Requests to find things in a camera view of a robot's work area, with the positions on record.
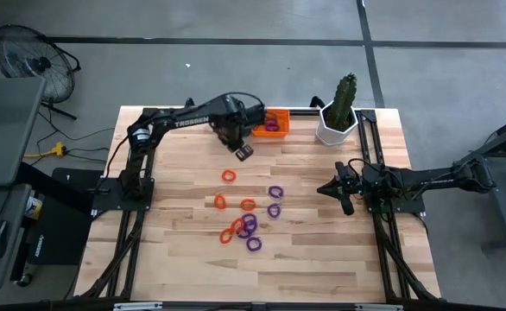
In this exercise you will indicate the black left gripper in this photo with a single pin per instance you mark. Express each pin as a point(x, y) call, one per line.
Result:
point(232, 135)

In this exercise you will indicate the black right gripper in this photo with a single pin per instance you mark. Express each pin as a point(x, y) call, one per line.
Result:
point(349, 185)

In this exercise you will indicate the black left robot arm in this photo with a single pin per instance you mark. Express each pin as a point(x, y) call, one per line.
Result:
point(192, 118)

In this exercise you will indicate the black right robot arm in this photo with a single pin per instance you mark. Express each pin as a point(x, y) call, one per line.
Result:
point(434, 179)

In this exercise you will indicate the orange plastic basket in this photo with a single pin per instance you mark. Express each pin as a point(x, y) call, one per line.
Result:
point(282, 129)

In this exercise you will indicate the white plant pot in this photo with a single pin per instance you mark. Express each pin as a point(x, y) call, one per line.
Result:
point(335, 138)

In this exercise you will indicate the tall green cactus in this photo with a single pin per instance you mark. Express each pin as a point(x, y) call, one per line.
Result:
point(343, 99)

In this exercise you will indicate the black metal stand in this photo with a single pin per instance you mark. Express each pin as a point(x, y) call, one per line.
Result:
point(505, 216)

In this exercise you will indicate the yellow power plug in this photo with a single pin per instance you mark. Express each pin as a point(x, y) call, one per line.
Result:
point(56, 150)

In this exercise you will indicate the black desk beam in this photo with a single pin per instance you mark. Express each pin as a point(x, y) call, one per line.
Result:
point(50, 186)

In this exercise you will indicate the small printed can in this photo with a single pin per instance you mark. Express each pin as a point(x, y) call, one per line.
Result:
point(33, 208)

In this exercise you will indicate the black floor fan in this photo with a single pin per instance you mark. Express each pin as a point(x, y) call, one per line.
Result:
point(33, 65)

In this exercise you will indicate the grey desk panel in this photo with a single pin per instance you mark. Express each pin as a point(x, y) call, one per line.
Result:
point(7, 129)

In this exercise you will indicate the grey rounded desk top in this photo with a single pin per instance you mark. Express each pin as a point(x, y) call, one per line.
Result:
point(17, 242)

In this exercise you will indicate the black caster wheel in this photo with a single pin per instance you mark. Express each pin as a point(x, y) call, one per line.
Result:
point(23, 279)

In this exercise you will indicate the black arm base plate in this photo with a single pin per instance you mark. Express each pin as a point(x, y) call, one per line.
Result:
point(106, 196)
point(404, 207)

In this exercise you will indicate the black aluminium rig frame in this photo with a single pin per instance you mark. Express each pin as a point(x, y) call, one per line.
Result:
point(366, 116)

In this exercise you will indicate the white metal bracket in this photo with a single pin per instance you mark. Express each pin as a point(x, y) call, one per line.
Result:
point(378, 307)
point(138, 306)

